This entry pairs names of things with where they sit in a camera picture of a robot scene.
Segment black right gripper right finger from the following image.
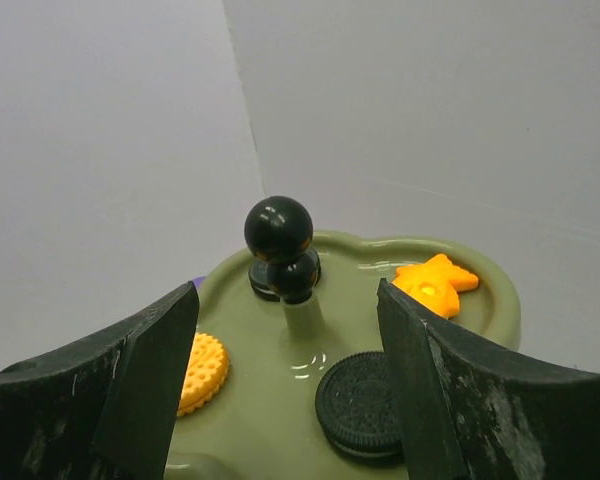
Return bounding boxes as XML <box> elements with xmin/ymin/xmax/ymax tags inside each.
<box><xmin>377</xmin><ymin>281</ymin><xmax>600</xmax><ymax>479</ymax></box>

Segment purple box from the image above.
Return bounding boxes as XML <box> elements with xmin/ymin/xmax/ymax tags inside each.
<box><xmin>193</xmin><ymin>276</ymin><xmax>206</xmax><ymax>289</ymax></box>

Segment round orange biscuit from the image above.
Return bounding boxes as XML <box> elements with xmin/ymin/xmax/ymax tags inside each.
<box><xmin>176</xmin><ymin>332</ymin><xmax>230</xmax><ymax>417</ymax></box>

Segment orange fish cookie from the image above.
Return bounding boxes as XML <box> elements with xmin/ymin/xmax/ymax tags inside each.
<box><xmin>392</xmin><ymin>253</ymin><xmax>480</xmax><ymax>319</ymax></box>

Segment black patterned sandwich cookie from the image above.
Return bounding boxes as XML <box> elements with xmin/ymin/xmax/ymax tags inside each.
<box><xmin>248</xmin><ymin>248</ymin><xmax>322</xmax><ymax>302</ymax></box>

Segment green tiered cake stand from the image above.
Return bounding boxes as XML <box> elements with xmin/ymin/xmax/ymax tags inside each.
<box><xmin>165</xmin><ymin>196</ymin><xmax>520</xmax><ymax>479</ymax></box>

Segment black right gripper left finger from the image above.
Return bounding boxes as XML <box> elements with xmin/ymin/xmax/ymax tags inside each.
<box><xmin>0</xmin><ymin>282</ymin><xmax>199</xmax><ymax>479</ymax></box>

